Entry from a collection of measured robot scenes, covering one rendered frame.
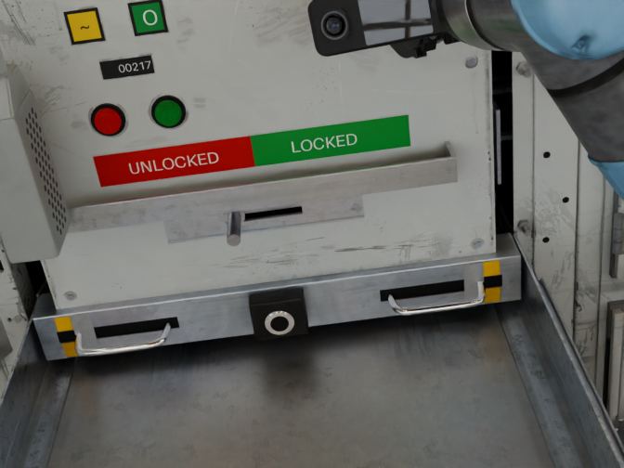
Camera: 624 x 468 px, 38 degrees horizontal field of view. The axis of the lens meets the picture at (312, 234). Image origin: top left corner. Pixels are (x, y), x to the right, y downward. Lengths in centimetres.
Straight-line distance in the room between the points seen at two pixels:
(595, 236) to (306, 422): 41
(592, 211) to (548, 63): 52
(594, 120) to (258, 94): 40
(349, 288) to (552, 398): 24
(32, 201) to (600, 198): 62
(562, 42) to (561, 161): 50
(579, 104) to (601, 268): 56
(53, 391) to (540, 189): 59
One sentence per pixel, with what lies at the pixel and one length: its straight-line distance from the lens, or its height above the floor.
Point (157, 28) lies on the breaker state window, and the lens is 89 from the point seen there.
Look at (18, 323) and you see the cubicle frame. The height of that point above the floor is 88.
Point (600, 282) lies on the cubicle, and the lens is 116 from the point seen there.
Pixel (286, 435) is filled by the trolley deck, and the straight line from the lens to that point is 94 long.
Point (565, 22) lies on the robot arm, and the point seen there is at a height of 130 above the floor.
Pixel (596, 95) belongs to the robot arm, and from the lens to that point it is 60.
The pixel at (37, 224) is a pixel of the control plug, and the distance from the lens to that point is 87.
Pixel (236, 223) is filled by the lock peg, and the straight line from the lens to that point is 94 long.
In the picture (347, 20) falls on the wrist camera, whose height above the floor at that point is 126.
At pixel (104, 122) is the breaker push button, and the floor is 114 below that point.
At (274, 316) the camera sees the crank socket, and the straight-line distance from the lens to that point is 99.
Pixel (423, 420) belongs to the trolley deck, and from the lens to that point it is 94.
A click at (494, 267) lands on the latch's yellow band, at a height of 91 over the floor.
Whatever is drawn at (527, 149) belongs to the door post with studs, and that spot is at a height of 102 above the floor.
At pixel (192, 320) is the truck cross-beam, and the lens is 103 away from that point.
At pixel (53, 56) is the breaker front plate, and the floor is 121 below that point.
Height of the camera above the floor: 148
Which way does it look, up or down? 31 degrees down
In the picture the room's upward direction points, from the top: 8 degrees counter-clockwise
